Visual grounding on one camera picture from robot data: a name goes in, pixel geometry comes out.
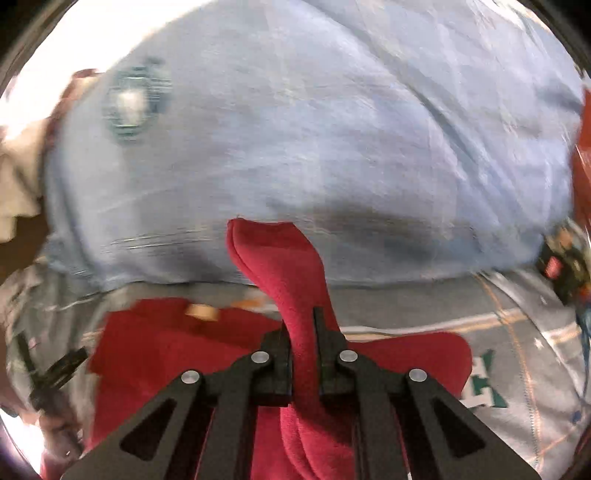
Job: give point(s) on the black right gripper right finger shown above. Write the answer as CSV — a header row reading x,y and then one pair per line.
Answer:
x,y
408,426

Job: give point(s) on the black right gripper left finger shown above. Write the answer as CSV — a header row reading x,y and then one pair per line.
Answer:
x,y
199,426

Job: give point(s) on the red fleece garment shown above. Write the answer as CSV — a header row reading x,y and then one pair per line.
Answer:
x,y
145,346

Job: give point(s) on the grey patterned bed sheet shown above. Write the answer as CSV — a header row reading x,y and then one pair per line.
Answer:
x,y
530,382

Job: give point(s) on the small dark jar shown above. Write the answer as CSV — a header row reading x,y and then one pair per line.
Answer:
x,y
564,260

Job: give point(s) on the blue plaid pillow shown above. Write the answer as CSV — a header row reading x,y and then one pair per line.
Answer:
x,y
408,140

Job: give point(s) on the cream cloth at bedside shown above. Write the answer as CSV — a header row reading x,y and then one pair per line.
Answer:
x,y
21,162

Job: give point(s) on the red plastic bag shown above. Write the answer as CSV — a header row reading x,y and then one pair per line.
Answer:
x,y
581,168

